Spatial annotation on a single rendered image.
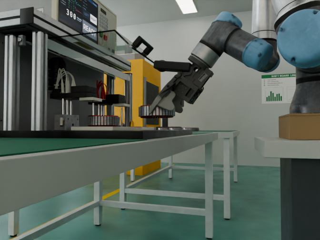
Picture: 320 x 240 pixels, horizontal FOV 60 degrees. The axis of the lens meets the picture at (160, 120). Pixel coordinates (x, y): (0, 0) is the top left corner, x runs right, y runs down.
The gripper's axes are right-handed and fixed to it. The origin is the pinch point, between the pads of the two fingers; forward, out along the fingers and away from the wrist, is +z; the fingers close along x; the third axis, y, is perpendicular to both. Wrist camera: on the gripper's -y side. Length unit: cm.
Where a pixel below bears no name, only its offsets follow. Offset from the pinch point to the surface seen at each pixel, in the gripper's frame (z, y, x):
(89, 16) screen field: -12, -50, 14
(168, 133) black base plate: 3.6, 5.7, 6.4
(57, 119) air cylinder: 22.8, -27.0, -0.6
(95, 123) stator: 14.4, -13.4, -2.5
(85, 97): 10.7, -23.1, 0.2
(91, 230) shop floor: 119, -19, 107
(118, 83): 55, -191, 350
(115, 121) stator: 10.6, -9.8, 1.8
